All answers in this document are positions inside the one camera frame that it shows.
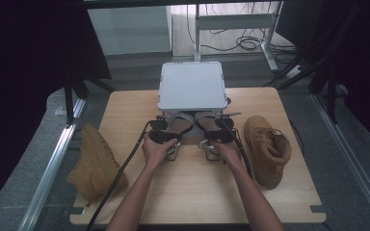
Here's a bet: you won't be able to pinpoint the person's left hand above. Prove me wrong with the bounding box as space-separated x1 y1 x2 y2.
141 134 178 171

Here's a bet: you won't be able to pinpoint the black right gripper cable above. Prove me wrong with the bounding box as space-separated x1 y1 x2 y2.
220 119 253 179

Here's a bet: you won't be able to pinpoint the white power strip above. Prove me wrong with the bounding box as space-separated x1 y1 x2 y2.
285 64 303 80

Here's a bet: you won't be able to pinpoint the white two-tier shoe rack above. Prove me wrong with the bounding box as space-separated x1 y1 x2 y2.
156 61 229 143

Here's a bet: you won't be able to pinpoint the aluminium rail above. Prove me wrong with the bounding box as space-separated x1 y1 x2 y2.
17 97 87 231
311 92 370 225

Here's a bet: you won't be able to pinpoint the silver high-heel sandal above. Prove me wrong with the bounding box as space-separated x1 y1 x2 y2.
194 110 243 162
155 110 197 162

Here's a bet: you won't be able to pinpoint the black floor cables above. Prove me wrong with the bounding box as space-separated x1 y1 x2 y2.
186 3 298 65

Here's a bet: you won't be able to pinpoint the black metal stand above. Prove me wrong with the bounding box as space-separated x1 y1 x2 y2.
263 0 340 124
63 73 117 126

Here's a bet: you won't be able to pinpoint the grey partition panel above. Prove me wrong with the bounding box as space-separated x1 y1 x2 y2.
88 6 172 56

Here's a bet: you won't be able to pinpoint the dark curtain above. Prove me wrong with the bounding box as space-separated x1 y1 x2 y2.
276 0 370 155
0 0 113 222

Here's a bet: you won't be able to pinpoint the person's right hand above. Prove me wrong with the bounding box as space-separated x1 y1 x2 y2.
211 140 243 171

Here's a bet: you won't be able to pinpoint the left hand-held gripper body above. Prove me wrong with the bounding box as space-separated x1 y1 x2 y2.
147 115 174 144

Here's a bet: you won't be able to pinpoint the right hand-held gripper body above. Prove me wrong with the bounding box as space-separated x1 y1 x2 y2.
215 116 239 144

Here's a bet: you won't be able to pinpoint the tan suede boot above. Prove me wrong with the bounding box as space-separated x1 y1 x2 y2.
66 123 129 203
244 115 293 191

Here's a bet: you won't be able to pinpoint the white metal desk frame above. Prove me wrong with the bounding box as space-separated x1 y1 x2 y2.
194 1 283 72

